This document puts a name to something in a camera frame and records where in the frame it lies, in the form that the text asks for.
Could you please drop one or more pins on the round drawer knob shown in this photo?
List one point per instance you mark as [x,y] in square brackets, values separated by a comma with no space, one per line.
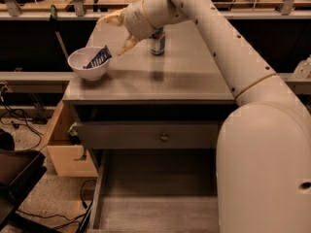
[164,137]

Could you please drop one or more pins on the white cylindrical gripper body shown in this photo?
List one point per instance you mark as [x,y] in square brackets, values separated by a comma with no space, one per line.
[135,20]

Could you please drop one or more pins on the green handled tool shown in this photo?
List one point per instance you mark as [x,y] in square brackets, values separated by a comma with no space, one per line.
[53,20]

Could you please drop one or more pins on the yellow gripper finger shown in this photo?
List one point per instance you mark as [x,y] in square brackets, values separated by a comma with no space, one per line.
[115,18]
[129,43]

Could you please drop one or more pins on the open lower grey drawer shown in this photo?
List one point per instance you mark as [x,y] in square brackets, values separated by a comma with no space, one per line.
[156,191]

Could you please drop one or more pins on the light wooden box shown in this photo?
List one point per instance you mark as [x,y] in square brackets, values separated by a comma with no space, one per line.
[68,160]

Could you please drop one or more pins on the white bowl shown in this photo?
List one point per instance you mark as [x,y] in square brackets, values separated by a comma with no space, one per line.
[80,58]

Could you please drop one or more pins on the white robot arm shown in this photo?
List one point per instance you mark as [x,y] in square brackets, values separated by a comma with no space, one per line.
[263,162]

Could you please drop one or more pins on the grey metal counter cabinet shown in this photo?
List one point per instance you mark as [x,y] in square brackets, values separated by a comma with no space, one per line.
[183,85]

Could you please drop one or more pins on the black bin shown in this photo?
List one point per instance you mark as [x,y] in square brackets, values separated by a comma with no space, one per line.
[20,170]

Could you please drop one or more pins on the upper grey drawer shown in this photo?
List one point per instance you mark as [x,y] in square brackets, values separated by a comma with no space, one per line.
[145,135]

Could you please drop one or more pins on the blue rxbar blueberry bar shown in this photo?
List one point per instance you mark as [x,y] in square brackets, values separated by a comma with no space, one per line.
[100,58]

